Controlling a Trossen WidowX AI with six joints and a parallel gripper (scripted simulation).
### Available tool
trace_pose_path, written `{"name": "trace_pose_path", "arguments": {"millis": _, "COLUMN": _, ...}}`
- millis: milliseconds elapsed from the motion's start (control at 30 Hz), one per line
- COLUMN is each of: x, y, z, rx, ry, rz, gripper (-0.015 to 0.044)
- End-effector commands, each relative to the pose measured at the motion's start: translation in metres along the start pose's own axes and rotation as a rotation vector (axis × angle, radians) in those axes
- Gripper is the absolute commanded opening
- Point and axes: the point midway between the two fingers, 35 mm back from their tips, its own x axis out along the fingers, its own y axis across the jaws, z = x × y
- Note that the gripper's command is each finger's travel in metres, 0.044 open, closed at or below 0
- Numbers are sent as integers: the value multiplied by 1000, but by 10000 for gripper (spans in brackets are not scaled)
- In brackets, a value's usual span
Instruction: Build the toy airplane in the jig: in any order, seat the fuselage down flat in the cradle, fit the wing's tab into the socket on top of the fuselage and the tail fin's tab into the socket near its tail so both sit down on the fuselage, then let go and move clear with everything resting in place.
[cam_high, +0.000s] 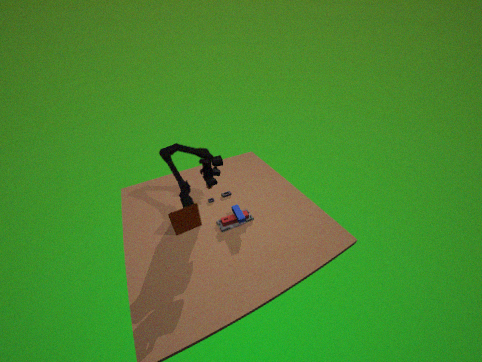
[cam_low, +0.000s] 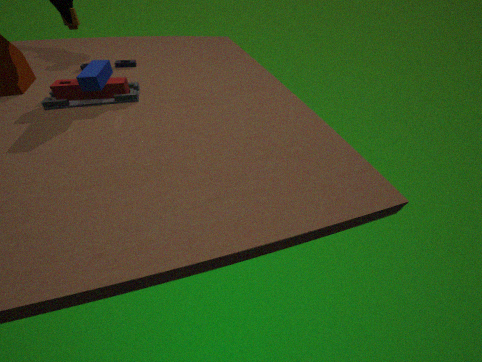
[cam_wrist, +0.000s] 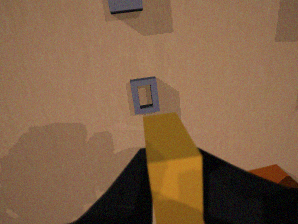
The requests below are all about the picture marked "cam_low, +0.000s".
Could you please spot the red bar with rectangular socket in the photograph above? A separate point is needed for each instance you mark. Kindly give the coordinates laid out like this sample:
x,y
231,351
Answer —
x,y
70,89

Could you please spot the yellow rectangular block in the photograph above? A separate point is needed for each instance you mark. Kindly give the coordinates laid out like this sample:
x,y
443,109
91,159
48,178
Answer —
x,y
74,18

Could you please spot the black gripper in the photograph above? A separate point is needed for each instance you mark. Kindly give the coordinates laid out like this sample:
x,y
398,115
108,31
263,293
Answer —
x,y
63,6

